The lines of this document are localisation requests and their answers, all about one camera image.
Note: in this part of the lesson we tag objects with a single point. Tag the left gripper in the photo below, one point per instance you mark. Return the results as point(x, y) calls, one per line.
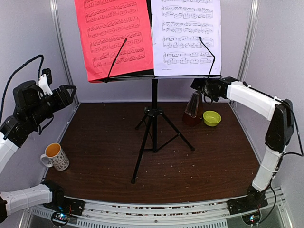
point(63, 98)

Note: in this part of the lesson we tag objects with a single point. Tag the red sheet music page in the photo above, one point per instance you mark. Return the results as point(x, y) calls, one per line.
point(116, 37)

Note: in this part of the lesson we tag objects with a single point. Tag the black music stand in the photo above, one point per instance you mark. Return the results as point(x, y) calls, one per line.
point(152, 113)

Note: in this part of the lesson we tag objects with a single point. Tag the white sheet music page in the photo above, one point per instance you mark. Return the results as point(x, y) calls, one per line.
point(186, 37)

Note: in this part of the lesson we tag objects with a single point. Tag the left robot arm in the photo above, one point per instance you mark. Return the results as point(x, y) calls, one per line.
point(32, 106)

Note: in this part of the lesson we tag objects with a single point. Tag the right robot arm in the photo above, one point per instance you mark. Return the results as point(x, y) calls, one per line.
point(278, 112)

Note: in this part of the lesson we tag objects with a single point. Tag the patterned white mug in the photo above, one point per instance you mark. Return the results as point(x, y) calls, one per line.
point(54, 156)

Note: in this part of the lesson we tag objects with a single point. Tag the brown wooden metronome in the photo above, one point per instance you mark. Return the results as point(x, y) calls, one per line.
point(194, 110)

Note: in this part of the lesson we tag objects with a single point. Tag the yellow-green bowl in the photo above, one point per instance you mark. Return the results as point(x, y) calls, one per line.
point(211, 118)

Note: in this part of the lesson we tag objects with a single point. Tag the left aluminium corner post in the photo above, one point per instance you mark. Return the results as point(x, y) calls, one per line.
point(56, 21)

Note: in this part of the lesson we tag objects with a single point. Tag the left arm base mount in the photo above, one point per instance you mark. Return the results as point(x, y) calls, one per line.
point(64, 208)

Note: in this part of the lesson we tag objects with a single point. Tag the aluminium front frame rail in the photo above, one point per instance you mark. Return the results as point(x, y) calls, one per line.
point(206, 214)

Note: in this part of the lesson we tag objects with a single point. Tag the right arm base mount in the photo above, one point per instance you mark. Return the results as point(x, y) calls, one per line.
point(254, 200)

